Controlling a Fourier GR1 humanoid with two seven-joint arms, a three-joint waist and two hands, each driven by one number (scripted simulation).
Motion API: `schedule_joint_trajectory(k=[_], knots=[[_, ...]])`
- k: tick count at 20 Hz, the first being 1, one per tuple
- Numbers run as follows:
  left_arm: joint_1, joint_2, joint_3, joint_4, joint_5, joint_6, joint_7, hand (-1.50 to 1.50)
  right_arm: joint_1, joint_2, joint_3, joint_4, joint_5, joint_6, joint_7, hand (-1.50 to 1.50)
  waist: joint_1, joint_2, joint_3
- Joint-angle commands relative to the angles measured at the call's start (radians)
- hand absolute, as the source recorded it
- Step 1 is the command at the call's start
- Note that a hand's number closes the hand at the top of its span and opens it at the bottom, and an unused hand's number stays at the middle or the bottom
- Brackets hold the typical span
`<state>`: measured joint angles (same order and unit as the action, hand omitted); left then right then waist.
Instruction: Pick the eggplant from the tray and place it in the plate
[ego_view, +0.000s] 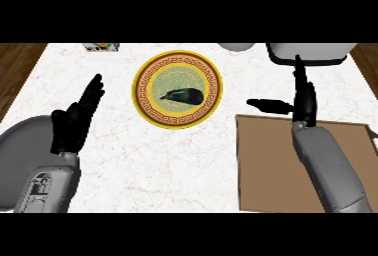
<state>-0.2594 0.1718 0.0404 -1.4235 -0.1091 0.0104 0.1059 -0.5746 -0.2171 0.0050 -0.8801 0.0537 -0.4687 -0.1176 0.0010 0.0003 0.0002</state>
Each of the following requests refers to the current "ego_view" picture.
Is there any brown rectangular tray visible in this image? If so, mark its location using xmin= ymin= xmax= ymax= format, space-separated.
xmin=234 ymin=113 xmax=378 ymax=214

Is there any pale grey round bowl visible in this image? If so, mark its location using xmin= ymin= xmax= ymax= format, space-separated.
xmin=215 ymin=42 xmax=256 ymax=53

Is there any white appliance with dark rim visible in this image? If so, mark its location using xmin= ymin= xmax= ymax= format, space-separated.
xmin=265 ymin=42 xmax=358 ymax=67

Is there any small colourful printed box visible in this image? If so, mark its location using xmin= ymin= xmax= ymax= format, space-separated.
xmin=81 ymin=42 xmax=121 ymax=53

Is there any dark purple eggplant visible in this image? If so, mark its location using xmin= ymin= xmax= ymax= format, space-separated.
xmin=159 ymin=87 xmax=205 ymax=106

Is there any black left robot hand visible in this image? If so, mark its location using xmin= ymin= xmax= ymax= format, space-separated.
xmin=48 ymin=73 xmax=106 ymax=155

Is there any yellow patterned round plate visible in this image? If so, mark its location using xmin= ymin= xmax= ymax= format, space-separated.
xmin=129 ymin=49 xmax=224 ymax=130

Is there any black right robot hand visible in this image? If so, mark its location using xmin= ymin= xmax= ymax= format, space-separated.
xmin=245 ymin=54 xmax=318 ymax=128

